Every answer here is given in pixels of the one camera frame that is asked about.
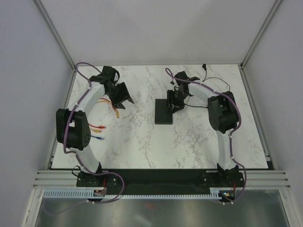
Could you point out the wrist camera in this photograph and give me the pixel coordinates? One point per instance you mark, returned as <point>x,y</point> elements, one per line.
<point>181,76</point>
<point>111,73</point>

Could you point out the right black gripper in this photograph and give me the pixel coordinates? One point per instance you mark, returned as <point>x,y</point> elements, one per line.
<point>178,106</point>

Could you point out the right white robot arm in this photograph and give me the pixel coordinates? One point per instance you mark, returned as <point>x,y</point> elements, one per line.
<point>224,117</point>

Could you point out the right aluminium corner post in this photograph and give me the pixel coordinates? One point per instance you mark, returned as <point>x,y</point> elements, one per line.
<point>270,16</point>

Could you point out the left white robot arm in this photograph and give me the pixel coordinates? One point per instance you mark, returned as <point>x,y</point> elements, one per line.
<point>72,126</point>

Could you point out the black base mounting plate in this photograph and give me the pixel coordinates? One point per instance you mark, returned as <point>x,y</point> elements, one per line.
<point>162,181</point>

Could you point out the white slotted cable duct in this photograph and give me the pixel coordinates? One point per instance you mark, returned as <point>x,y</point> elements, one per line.
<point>213,194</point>

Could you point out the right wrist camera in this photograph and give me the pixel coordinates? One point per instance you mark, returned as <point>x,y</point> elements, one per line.
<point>181,76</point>

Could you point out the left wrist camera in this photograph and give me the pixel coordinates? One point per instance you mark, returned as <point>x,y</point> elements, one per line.
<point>111,73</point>

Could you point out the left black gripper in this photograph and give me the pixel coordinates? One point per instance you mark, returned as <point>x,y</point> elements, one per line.
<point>124,94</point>

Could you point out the black network switch box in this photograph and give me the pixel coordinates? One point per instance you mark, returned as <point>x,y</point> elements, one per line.
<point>163,115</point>

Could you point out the left aluminium corner post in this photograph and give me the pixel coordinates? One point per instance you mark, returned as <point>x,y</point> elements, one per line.
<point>51,27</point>

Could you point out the aluminium corner post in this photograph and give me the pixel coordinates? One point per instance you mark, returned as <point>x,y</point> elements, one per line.
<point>51,27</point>
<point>270,16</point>

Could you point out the aluminium frame rail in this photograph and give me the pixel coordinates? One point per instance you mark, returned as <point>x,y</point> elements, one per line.
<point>256,179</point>

